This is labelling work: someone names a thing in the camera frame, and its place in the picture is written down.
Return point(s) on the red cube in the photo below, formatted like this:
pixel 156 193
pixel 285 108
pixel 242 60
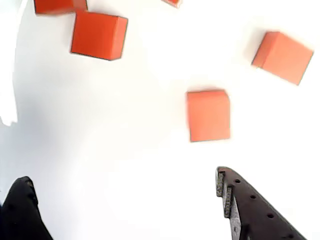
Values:
pixel 172 2
pixel 282 57
pixel 208 115
pixel 60 6
pixel 98 35

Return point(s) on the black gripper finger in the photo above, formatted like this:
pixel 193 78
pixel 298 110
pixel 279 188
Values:
pixel 252 215
pixel 17 215

